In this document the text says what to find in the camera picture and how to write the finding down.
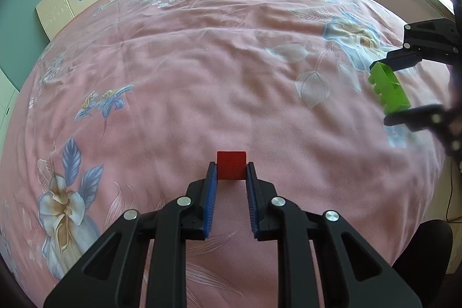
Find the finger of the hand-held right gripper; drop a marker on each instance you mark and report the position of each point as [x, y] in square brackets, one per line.
[422, 116]
[426, 37]

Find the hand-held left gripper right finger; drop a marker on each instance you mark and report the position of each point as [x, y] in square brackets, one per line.
[252, 207]

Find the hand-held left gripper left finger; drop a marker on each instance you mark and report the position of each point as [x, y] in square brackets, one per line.
[211, 203]

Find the green toy block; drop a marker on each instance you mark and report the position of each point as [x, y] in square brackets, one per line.
[391, 91]

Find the red cube block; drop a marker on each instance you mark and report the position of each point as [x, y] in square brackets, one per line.
[231, 165]

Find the pink floral blanket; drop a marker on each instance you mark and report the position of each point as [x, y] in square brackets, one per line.
[216, 77]

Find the person's black trouser leg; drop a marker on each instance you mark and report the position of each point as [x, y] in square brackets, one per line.
[429, 246]

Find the white wardrobe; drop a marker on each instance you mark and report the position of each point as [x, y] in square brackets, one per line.
[5, 91]

